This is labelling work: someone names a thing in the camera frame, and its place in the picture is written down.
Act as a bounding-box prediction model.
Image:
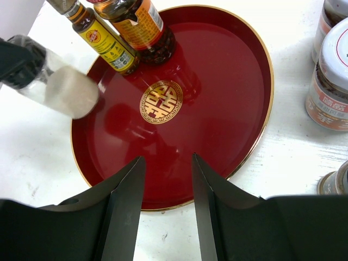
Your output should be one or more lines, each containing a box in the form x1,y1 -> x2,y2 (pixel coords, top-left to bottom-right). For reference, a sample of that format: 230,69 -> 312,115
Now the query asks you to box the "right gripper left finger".
1,157 -> 146,260

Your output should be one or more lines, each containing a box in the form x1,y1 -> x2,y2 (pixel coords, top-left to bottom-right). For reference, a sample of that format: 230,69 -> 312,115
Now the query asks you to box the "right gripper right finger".
191,154 -> 347,260

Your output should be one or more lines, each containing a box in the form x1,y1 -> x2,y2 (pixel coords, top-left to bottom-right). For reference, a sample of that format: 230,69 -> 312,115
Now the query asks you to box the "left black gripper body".
1,38 -> 35,89

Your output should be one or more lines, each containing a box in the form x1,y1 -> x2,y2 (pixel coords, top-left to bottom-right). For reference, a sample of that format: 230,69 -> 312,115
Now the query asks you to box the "clear bottle black pump cap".
2,35 -> 99,119

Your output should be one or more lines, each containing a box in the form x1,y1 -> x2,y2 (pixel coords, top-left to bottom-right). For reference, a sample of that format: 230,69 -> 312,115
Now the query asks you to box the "small yellow label oil bottle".
48,1 -> 140,75

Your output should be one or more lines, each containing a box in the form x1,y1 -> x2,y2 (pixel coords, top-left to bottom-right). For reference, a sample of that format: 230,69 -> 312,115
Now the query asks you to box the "red lid chili sauce jar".
90,0 -> 176,65

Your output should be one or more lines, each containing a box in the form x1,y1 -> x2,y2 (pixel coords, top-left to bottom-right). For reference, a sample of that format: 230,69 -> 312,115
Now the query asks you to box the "white lid sauce jar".
311,0 -> 347,63

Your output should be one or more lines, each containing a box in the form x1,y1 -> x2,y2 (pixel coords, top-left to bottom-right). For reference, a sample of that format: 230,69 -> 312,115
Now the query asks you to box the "black cap spice bottle right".
317,161 -> 347,195

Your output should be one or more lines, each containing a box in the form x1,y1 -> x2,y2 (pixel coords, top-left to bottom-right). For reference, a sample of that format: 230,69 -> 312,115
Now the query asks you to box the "round red tray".
71,5 -> 274,212

